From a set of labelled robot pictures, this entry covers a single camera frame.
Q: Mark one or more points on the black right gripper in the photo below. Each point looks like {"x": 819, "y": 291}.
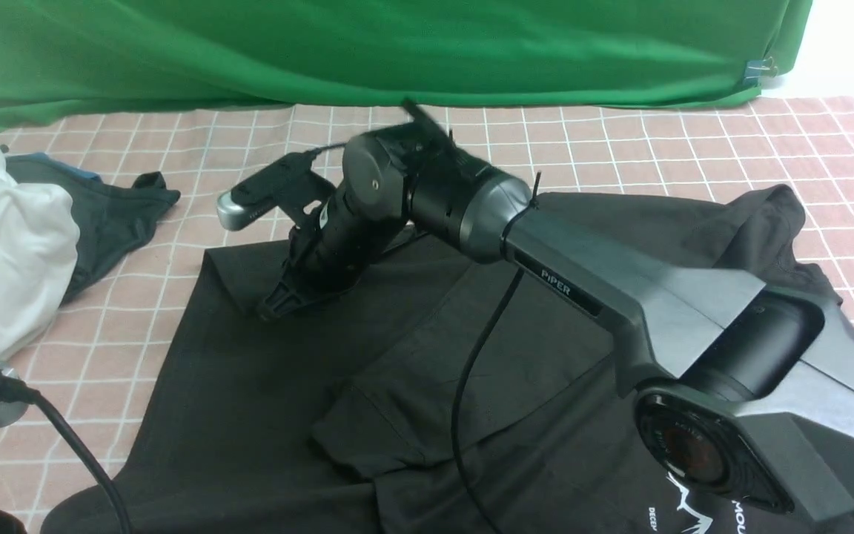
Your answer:
{"x": 342, "y": 236}

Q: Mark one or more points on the dark gray long-sleeve top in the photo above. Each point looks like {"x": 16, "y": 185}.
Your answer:
{"x": 336, "y": 420}

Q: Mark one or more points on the white garment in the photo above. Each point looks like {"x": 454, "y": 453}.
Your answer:
{"x": 38, "y": 238}

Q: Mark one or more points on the gray right robot arm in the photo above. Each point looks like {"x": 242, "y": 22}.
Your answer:
{"x": 742, "y": 389}

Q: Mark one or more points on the pink checkered tablecloth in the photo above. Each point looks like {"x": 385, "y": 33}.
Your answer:
{"x": 100, "y": 358}

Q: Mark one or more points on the dark teal garment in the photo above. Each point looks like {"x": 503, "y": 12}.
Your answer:
{"x": 113, "y": 221}

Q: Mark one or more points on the blue garment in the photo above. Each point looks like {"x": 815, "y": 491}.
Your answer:
{"x": 81, "y": 173}

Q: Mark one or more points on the green backdrop cloth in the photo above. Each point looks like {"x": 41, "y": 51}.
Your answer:
{"x": 65, "y": 58}

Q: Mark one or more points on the metal binder clip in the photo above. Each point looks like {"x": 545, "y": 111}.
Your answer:
{"x": 757, "y": 71}

